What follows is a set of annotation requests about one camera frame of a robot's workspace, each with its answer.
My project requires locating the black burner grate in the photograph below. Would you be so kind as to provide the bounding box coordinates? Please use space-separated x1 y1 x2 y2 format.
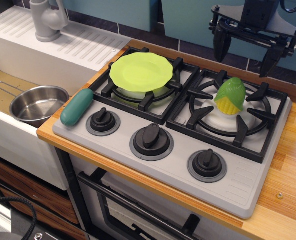
166 69 288 163
89 47 200 125

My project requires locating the dark green toy cucumber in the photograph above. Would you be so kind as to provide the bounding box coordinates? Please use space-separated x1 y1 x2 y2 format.
60 88 93 127

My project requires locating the black stove knob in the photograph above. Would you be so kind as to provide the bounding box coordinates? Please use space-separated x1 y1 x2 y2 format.
86 107 121 137
129 123 174 162
187 149 227 184

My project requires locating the black left stove knob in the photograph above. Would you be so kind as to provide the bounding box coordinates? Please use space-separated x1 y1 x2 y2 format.
86 107 121 137

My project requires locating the black left burner grate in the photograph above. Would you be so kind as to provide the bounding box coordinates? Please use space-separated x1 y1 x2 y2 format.
89 47 200 125

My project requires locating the black right stove knob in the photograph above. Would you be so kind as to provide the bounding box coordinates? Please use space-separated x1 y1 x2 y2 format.
187 149 227 184

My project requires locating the light green plastic plate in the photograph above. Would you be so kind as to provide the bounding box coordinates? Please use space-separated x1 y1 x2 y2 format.
109 52 173 93

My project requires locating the black braided cable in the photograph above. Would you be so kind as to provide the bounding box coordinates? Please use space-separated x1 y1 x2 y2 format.
0 196 37 240

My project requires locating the wooden drawer front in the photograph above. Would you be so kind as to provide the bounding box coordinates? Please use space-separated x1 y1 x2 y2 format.
0 158 86 240

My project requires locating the black right burner grate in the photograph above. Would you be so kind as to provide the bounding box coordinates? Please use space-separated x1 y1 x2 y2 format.
166 69 288 163

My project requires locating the teal cabinet left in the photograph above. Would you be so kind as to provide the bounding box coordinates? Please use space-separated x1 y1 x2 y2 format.
63 0 158 32

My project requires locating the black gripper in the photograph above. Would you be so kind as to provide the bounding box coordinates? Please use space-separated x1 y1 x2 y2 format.
209 0 296 78

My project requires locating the toy corncob green husk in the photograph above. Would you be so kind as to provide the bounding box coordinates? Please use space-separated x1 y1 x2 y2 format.
214 77 246 115

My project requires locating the grey toy stove top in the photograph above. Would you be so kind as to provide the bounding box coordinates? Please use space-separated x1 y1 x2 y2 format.
52 47 293 220

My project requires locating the toy oven door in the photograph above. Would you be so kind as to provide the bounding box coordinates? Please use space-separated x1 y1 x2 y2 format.
77 168 230 240

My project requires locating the black middle stove knob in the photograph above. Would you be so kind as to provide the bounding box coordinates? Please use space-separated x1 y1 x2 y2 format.
129 123 174 162

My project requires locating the stainless steel pot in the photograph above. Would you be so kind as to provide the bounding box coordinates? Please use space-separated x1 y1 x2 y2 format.
0 81 69 128

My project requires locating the white toy sink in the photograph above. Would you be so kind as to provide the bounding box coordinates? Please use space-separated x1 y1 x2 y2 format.
0 6 129 190

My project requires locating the grey toy faucet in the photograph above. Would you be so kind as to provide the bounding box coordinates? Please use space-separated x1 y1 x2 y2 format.
29 0 68 43

